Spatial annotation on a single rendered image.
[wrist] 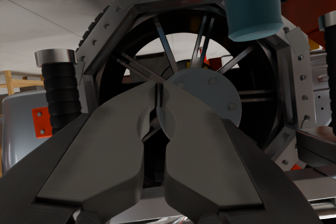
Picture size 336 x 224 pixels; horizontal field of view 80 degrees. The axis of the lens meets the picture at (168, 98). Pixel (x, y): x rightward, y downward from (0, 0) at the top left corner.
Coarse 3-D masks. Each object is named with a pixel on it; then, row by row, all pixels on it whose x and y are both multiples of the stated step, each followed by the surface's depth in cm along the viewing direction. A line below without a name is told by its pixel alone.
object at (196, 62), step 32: (128, 32) 53; (160, 32) 54; (192, 32) 74; (224, 32) 62; (128, 64) 55; (192, 64) 55; (224, 64) 56; (256, 64) 61; (96, 96) 54; (256, 96) 66; (160, 128) 56; (256, 128) 62
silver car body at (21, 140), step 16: (320, 64) 89; (144, 80) 126; (320, 80) 89; (16, 96) 92; (32, 96) 92; (320, 96) 92; (16, 112) 93; (320, 112) 92; (16, 128) 93; (32, 128) 93; (16, 144) 94; (32, 144) 93; (16, 160) 94
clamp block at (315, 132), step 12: (300, 132) 30; (312, 132) 29; (324, 132) 28; (300, 144) 31; (312, 144) 28; (324, 144) 26; (300, 156) 31; (312, 156) 28; (324, 156) 26; (324, 168) 26
